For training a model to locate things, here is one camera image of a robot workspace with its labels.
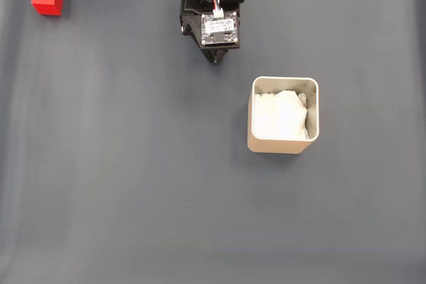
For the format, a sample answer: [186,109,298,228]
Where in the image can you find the beige square box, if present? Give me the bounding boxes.
[246,76,320,155]

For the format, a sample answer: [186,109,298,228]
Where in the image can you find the white crumpled cloth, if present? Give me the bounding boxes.
[253,90,310,140]

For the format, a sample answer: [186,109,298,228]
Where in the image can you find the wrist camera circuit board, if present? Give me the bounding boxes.
[200,12,241,47]

